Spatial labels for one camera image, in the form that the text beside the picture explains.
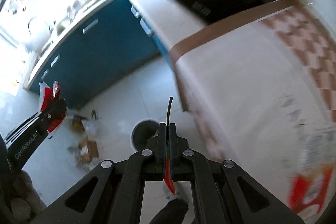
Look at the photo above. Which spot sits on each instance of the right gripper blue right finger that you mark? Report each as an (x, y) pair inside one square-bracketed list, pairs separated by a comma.
[(172, 148)]

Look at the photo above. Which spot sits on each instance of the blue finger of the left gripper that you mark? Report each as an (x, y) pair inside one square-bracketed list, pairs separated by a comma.
[(53, 113)]

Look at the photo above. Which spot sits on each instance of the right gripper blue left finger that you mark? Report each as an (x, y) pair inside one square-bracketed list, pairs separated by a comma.
[(161, 148)]

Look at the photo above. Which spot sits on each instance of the red wet wipes packet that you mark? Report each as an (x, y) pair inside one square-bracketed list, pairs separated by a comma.
[(49, 93)]

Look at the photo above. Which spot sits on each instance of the white black trash bin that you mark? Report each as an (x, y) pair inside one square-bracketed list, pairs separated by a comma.
[(143, 131)]

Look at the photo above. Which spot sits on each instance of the blue kitchen cabinets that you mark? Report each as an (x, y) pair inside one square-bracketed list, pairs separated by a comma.
[(103, 49)]

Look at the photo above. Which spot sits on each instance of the yellow cap oil bottle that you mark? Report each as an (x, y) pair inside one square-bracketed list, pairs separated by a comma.
[(77, 124)]

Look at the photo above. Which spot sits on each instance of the clear plastic bag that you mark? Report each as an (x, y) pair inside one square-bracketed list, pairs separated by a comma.
[(92, 127)]

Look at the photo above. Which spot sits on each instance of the brown cardboard box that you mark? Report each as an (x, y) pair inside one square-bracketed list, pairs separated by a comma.
[(87, 151)]

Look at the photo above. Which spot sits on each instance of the grey left slipper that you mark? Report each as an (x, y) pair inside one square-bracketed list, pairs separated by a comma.
[(179, 194)]

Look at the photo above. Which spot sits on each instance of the checkered tablecloth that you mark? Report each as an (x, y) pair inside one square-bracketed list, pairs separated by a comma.
[(261, 84)]

